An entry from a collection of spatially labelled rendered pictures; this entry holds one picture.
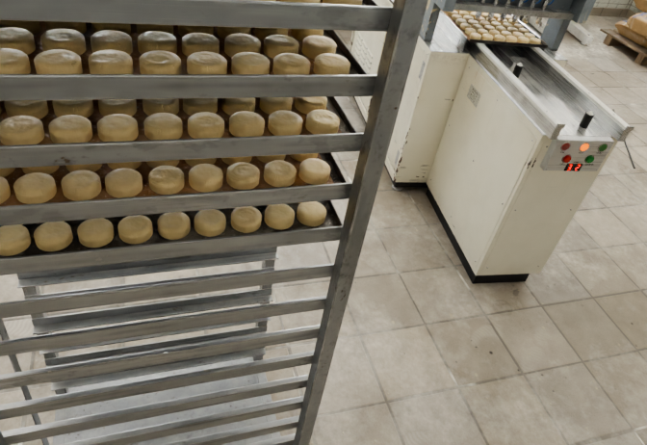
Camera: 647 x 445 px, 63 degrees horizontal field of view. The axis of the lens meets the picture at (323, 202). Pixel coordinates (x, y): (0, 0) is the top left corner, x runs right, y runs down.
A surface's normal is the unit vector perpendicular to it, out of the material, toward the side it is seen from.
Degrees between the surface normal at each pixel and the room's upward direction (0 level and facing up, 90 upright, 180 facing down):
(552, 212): 90
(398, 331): 0
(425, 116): 90
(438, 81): 90
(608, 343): 0
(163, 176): 0
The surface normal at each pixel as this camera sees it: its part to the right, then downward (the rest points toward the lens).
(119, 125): 0.14, -0.77
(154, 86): 0.29, 0.63
